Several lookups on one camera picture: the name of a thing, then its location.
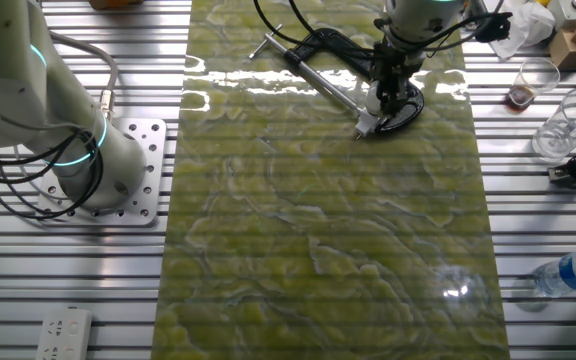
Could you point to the empty clear plastic cup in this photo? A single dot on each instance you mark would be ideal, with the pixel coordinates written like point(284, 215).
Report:
point(558, 135)

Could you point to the small brown cardboard box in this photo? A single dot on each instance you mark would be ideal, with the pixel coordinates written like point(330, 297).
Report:
point(568, 55)

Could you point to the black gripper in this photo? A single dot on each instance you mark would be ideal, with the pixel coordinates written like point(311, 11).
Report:
point(398, 62)

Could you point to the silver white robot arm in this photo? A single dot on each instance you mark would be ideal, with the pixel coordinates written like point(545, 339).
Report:
point(13, 75)

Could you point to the small yellow object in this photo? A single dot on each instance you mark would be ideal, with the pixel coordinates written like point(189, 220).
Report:
point(543, 2)

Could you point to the green marble pattern mat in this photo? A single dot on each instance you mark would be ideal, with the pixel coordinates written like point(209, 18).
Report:
point(318, 225)

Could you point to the white power strip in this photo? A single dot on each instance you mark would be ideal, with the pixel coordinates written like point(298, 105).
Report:
point(63, 335)

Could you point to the clear water bottle blue label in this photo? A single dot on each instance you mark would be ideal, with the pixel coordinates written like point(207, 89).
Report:
point(573, 272)

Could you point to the black C-clamp with steel screw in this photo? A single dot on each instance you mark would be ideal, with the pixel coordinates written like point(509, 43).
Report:
point(410, 111)

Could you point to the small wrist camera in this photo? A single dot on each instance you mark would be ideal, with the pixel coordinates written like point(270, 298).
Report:
point(493, 27)

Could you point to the white round light bulb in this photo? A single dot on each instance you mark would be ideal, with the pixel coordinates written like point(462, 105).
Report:
point(372, 100)

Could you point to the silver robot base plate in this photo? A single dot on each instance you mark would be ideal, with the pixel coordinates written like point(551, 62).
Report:
point(153, 165)

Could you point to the crumpled white plastic bag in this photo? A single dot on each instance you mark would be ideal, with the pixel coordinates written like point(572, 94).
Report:
point(528, 25)

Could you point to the plastic cup with dark liquid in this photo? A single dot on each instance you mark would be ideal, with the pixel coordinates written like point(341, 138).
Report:
point(520, 97)

